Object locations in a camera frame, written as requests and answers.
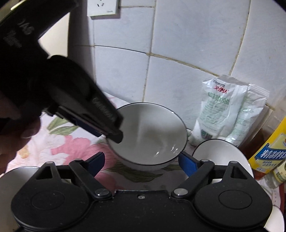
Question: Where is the white cutting board dark rim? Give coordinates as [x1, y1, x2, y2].
[38, 0, 96, 99]

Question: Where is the white deep plate black rim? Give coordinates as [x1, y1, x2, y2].
[0, 166, 46, 232]

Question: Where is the cooking wine bottle orange cap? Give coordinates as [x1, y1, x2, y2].
[248, 117, 286, 181]

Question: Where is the white salt bag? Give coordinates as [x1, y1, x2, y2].
[189, 79, 249, 145]

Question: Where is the floral table cloth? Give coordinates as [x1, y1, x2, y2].
[4, 92, 286, 223]

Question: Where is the white ribbed bowl black rim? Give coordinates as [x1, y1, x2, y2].
[192, 138, 254, 185]
[107, 102, 188, 172]
[265, 205, 286, 232]

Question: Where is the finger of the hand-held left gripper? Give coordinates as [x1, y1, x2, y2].
[45, 105, 124, 143]
[89, 84, 124, 131]

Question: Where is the clear white seasoning bag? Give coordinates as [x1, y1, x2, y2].
[226, 84, 268, 146]

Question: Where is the white wall socket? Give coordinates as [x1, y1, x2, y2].
[87, 0, 120, 17]

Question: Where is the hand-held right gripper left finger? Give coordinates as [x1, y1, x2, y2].
[36, 152, 112, 200]

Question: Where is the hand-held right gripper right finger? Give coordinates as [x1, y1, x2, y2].
[171, 151, 248, 199]

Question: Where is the vinegar bottle yellow cap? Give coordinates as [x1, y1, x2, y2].
[266, 161, 286, 189]

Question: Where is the person's left hand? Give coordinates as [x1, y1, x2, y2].
[0, 91, 42, 174]

